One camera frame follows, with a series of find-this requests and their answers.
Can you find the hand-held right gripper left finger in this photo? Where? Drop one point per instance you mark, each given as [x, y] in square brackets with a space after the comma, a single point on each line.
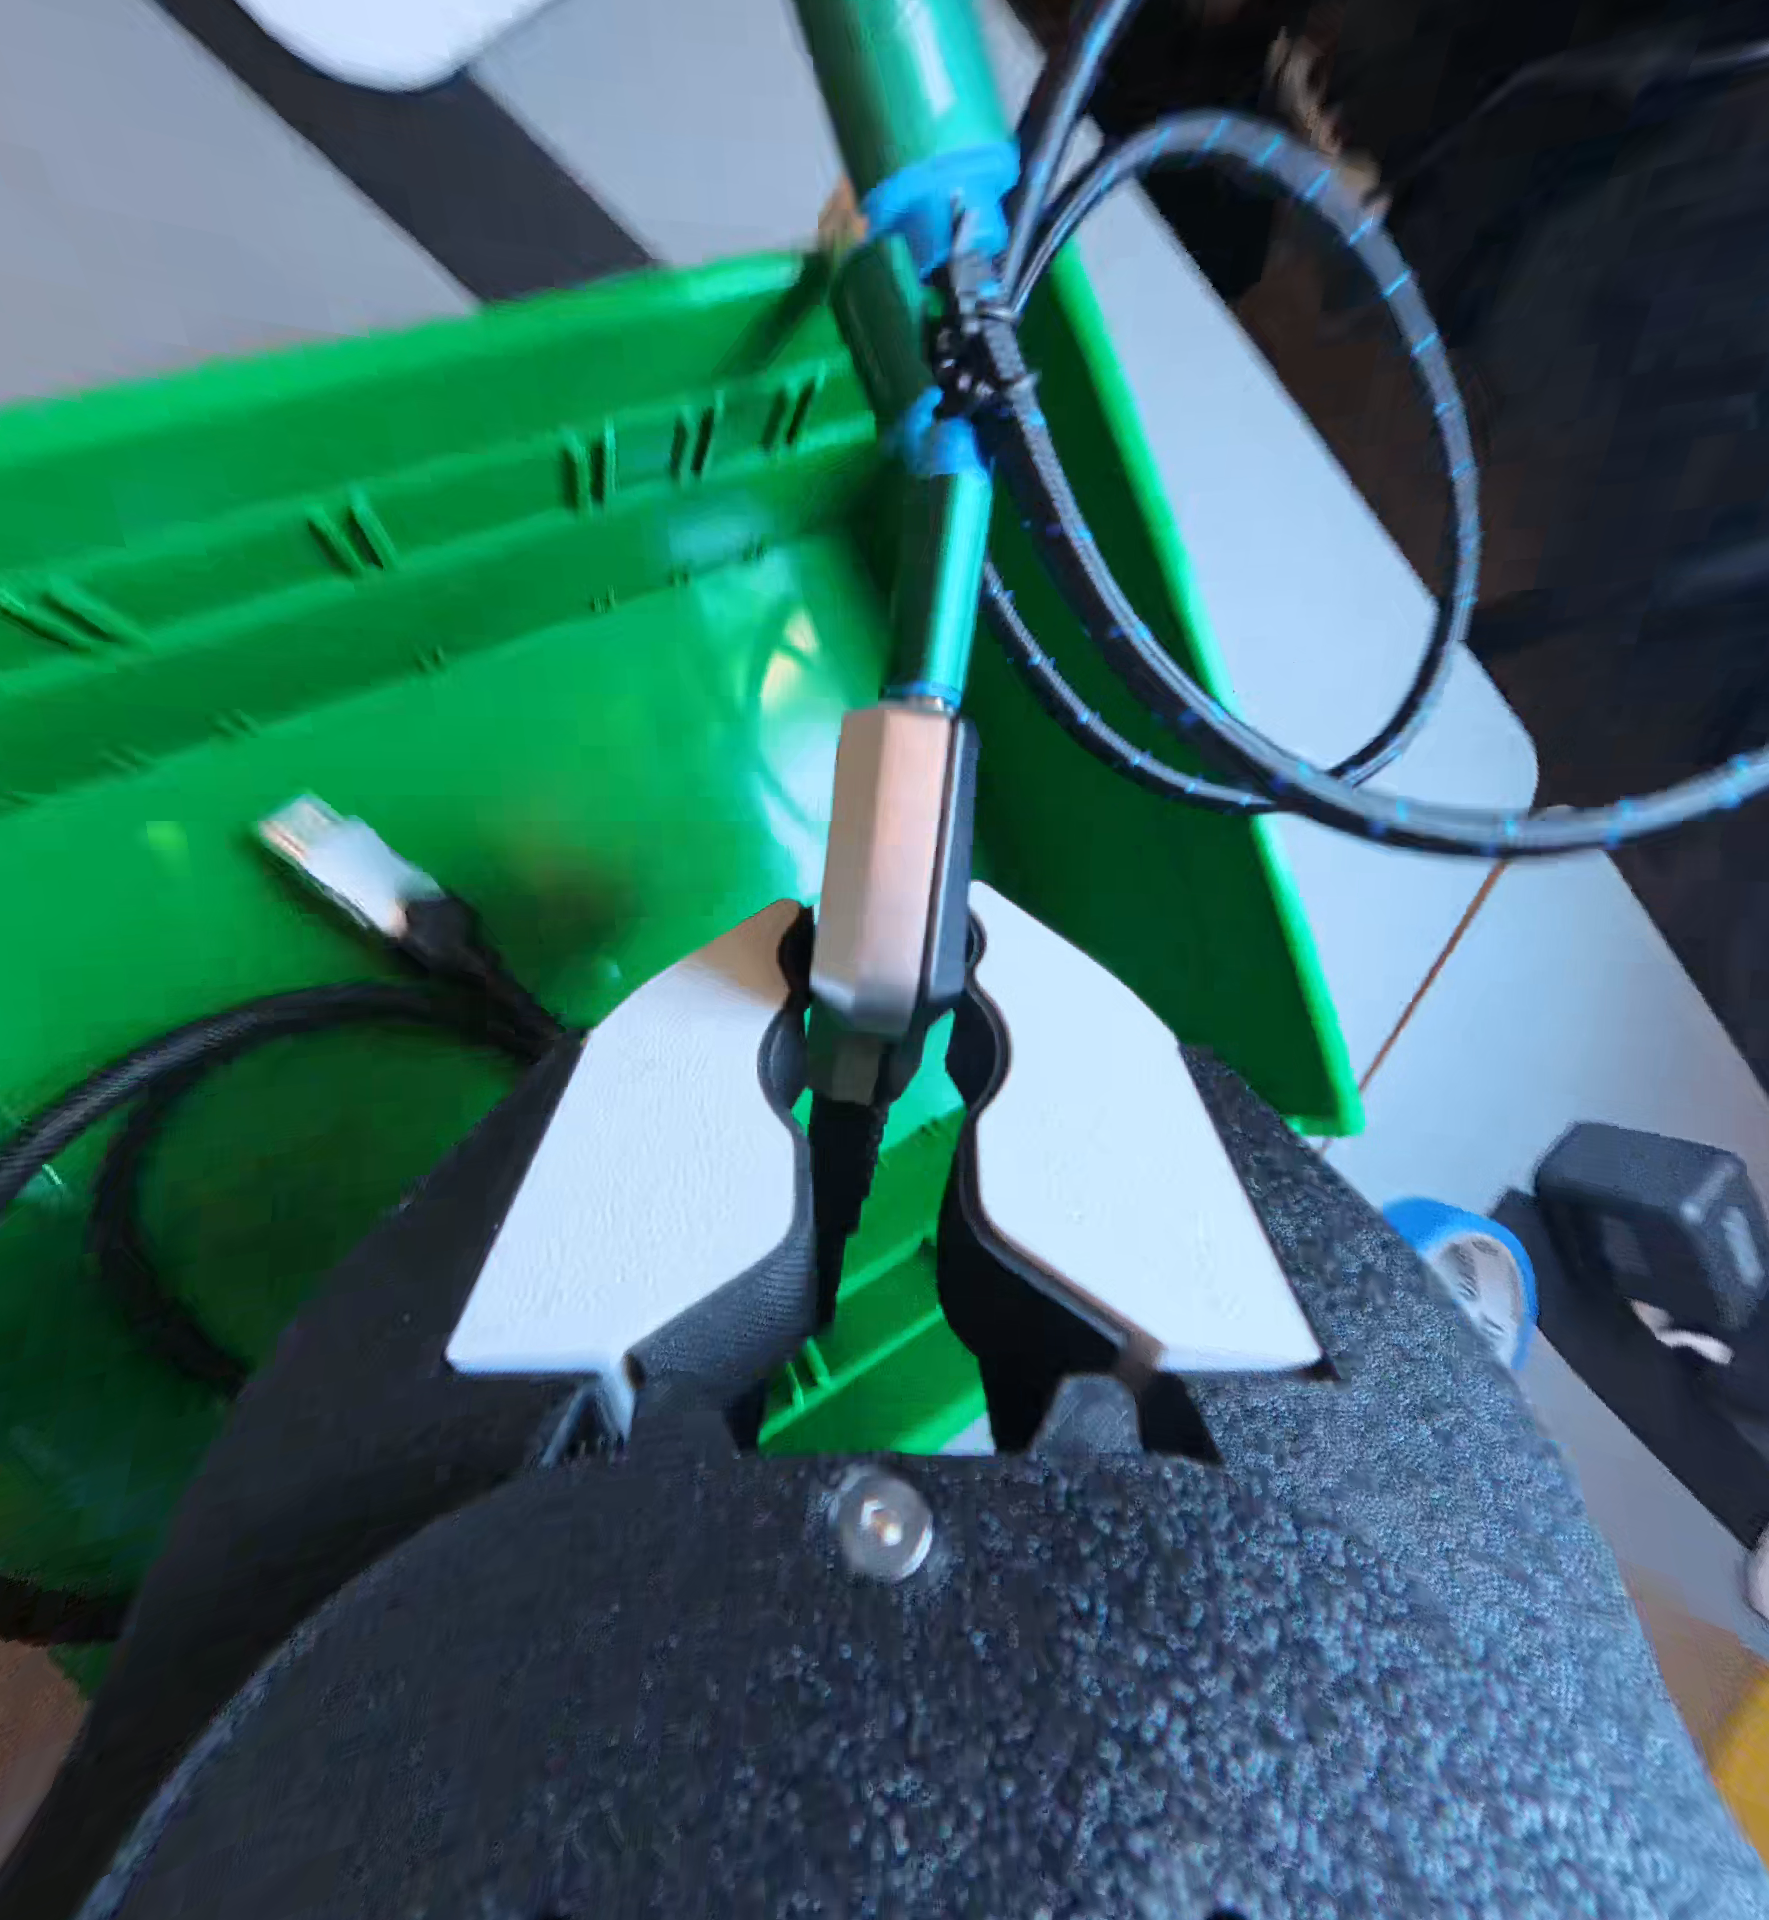
[647, 1185]

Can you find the green plastic bin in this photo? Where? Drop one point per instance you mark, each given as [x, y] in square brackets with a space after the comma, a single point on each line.
[373, 679]

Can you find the black camera device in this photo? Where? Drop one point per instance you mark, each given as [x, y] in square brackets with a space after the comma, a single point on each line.
[1668, 1242]

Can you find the blue tape roll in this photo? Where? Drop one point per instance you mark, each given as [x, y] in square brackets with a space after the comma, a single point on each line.
[1481, 1281]

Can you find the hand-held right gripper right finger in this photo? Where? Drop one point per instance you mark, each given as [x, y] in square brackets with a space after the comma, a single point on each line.
[1131, 1185]

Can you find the grey multiport adapter hub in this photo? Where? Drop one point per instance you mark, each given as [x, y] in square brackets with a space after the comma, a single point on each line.
[883, 868]

